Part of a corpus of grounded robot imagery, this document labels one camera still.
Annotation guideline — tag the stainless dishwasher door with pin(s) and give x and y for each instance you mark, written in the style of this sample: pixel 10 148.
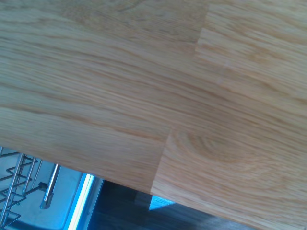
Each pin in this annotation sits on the stainless dishwasher door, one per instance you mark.
pixel 68 191

